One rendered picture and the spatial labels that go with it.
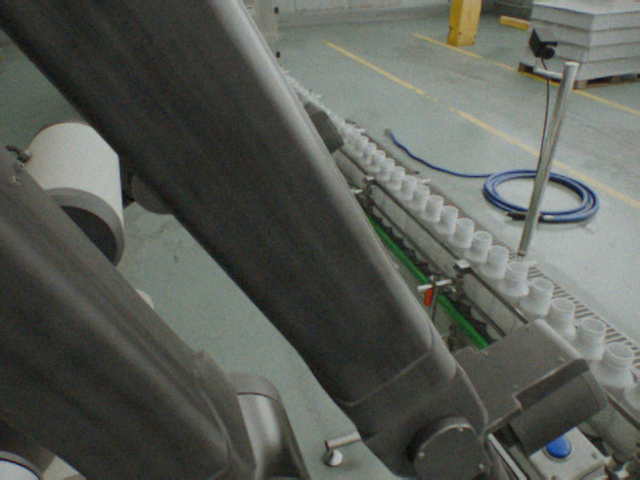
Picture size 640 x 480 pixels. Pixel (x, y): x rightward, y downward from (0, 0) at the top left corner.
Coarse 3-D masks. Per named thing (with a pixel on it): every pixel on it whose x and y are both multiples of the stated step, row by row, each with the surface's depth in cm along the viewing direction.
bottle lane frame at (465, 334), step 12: (384, 240) 138; (396, 252) 133; (408, 264) 128; (408, 276) 129; (420, 276) 123; (408, 288) 130; (420, 300) 125; (444, 300) 115; (444, 312) 115; (456, 312) 112; (444, 324) 116; (456, 324) 111; (468, 324) 108; (456, 336) 112; (468, 336) 107; (480, 336) 105; (456, 348) 113; (480, 348) 104; (492, 432) 106
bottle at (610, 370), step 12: (612, 348) 80; (624, 348) 79; (600, 360) 81; (612, 360) 78; (624, 360) 77; (600, 372) 80; (612, 372) 78; (624, 372) 78; (600, 384) 79; (612, 384) 78; (624, 384) 78; (612, 396) 79; (612, 408) 81; (600, 420) 82; (588, 432) 84
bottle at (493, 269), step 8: (496, 248) 103; (504, 248) 102; (488, 256) 102; (496, 256) 100; (504, 256) 100; (480, 264) 105; (488, 264) 102; (496, 264) 101; (504, 264) 101; (480, 272) 104; (488, 272) 102; (496, 272) 102; (488, 280) 102; (496, 280) 102; (480, 288) 105; (480, 296) 105; (488, 296) 104; (480, 304) 106; (488, 304) 105; (472, 312) 109; (488, 312) 106; (480, 320) 108
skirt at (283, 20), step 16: (288, 16) 968; (304, 16) 978; (320, 16) 988; (336, 16) 998; (352, 16) 1009; (368, 16) 1020; (384, 16) 1031; (400, 16) 1042; (416, 16) 1054; (432, 16) 1065; (448, 16) 1075; (0, 32) 830
